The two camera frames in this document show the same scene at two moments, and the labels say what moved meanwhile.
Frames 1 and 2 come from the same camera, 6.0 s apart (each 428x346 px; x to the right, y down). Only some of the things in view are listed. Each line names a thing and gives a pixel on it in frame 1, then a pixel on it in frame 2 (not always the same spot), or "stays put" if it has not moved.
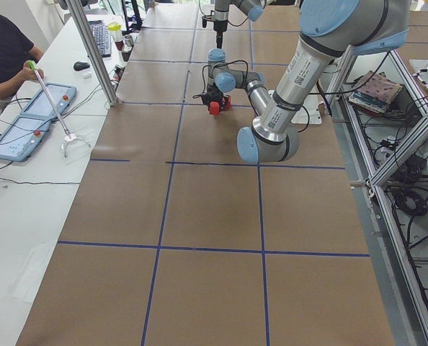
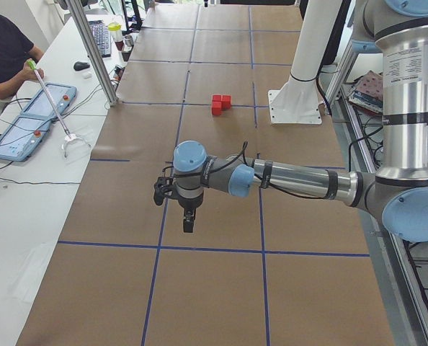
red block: x=214 y=107 stays put
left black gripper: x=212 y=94 → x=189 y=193
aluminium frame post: x=96 y=54 stays put
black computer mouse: x=81 y=65 stays put
